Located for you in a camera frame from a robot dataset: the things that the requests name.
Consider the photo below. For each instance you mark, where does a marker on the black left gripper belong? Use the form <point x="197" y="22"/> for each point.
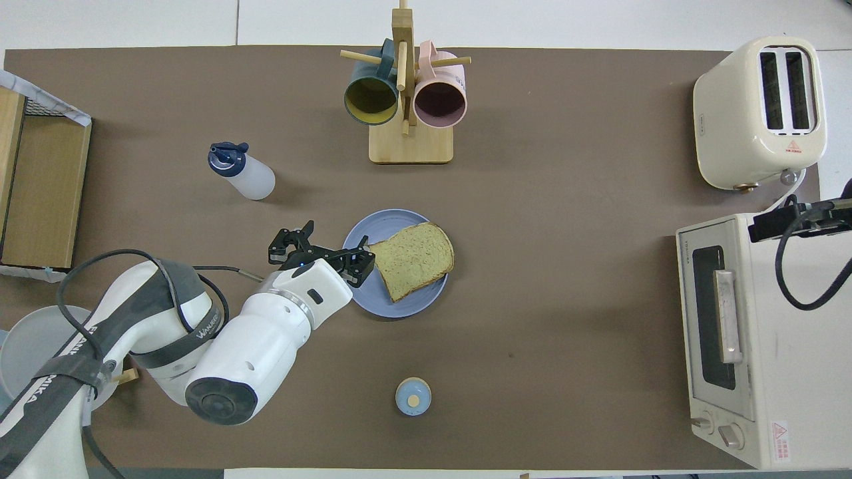
<point x="318" y="256"/>

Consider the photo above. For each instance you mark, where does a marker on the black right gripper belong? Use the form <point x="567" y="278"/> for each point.
<point x="829" y="216"/>

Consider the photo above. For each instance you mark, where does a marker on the toasted bread slice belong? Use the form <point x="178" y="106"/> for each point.
<point x="413" y="259"/>

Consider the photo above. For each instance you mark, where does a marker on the white navy-capped seasoning bottle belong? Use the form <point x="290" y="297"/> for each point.
<point x="249" y="176"/>

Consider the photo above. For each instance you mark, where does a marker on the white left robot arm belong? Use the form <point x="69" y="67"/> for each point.
<point x="253" y="352"/>

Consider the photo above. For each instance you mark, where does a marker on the blue round dinner plate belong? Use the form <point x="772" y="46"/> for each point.
<point x="379" y="229"/>

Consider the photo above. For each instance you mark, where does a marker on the grey translucent plate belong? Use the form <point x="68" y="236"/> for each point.
<point x="26" y="339"/>

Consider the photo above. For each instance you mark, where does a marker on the cream two-slot toaster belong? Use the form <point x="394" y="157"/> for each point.
<point x="745" y="120"/>

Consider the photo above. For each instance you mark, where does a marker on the wooden mug tree rack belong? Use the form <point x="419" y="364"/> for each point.
<point x="413" y="146"/>

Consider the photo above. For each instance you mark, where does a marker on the white toaster oven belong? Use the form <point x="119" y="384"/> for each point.
<point x="785" y="372"/>

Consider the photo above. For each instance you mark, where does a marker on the dark teal mug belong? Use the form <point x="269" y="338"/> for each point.
<point x="369" y="100"/>

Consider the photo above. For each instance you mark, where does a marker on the small blue bell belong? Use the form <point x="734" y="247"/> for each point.
<point x="413" y="397"/>

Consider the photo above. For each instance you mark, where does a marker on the pink ribbed mug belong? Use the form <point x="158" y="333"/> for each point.
<point x="439" y="100"/>

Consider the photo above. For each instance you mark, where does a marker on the brown table mat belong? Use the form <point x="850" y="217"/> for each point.
<point x="532" y="199"/>

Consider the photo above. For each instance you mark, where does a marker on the wooden dish rack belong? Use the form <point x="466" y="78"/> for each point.
<point x="128" y="376"/>

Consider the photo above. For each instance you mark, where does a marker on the white checkered cloth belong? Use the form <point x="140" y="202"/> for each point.
<point x="46" y="103"/>

